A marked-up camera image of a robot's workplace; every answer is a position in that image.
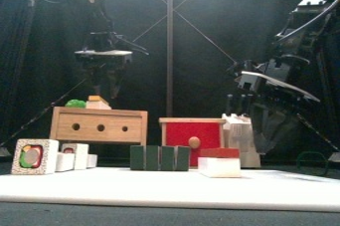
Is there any red tuna sushi toy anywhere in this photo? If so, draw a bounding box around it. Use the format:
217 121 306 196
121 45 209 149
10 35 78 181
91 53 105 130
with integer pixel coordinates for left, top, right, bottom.
197 147 243 179

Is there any small white sushi roll toy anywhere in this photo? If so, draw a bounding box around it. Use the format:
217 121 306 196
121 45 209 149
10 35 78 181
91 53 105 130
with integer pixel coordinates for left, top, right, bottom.
61 142 91 171

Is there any large speckled sushi roll toy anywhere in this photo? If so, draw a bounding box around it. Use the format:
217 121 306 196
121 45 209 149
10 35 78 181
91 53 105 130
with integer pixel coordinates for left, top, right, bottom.
10 137 61 176

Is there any white toy knife block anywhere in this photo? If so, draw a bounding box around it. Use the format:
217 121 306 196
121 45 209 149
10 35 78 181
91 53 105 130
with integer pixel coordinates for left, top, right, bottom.
221 113 263 169

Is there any green toy broccoli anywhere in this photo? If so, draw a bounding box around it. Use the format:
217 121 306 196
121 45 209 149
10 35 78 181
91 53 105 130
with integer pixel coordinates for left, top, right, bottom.
65 99 89 109

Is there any wooden box with three holes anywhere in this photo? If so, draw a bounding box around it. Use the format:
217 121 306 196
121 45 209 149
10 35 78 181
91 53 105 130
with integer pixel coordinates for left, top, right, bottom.
50 106 150 147

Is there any red wooden box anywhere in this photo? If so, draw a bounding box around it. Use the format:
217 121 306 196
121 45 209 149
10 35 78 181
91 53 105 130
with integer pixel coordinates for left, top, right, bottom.
159 116 227 168

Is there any small white block toy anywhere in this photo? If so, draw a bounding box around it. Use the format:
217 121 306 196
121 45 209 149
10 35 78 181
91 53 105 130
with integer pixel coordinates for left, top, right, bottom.
86 153 101 169

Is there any dark green sliced block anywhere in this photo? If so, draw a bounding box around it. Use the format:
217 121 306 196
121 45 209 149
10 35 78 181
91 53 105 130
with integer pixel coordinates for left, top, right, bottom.
130 144 193 172

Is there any white rice block toy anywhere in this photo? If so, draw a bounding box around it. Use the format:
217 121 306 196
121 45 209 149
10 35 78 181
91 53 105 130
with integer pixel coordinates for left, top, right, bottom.
55 151 77 173

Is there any white foam mat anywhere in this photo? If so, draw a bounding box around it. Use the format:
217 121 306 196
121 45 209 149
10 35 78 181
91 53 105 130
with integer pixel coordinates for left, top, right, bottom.
0 165 340 213

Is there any black knife handle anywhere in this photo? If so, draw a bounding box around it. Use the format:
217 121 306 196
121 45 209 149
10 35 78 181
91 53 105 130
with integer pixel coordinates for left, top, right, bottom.
239 94 255 117
226 94 235 116

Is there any dark green cable loop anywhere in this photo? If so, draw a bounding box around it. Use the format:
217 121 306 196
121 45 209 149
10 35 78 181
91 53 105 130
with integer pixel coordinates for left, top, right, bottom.
295 150 333 175

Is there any vertical metal frame pole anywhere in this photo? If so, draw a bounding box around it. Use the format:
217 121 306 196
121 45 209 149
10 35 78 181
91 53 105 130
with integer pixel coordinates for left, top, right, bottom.
167 0 174 118

